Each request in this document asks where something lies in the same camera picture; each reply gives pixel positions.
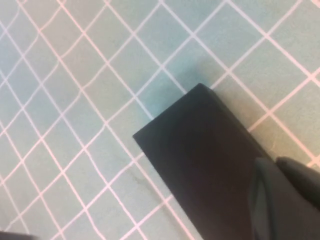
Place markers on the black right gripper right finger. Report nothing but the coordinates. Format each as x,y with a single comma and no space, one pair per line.
302,200

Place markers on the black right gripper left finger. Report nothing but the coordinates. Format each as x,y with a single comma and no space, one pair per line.
265,200

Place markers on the black printed glasses case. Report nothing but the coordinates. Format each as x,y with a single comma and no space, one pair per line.
200,150

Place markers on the green checkered tablecloth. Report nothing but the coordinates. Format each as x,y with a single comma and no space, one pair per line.
75,75

